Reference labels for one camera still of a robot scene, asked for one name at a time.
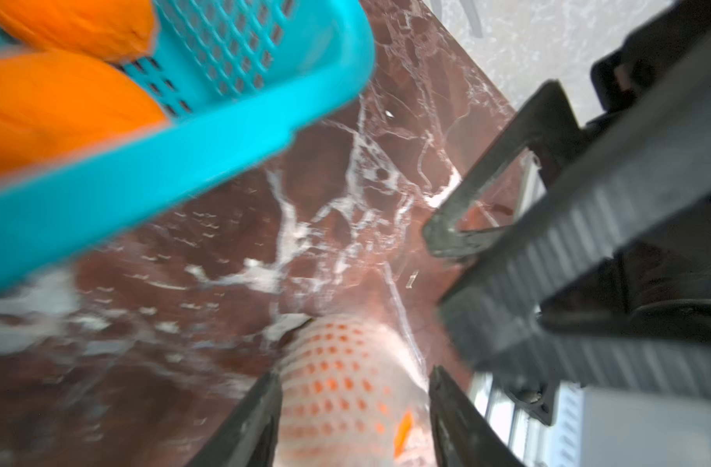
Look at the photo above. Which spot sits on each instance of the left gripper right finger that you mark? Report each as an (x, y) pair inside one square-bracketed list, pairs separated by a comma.
[(461, 435)]

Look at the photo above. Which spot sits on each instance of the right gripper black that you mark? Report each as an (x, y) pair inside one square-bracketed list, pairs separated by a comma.
[(589, 247)]

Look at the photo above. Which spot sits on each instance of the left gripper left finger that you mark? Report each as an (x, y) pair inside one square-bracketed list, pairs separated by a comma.
[(249, 436)]

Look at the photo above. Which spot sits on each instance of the netted orange top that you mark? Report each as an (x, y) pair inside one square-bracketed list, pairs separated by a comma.
[(352, 395)]

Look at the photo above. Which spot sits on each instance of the teal plastic basket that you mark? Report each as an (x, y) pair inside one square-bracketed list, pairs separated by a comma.
[(236, 81)]

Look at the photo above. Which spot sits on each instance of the aluminium front rail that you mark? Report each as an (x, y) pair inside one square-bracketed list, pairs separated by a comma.
[(540, 426)]

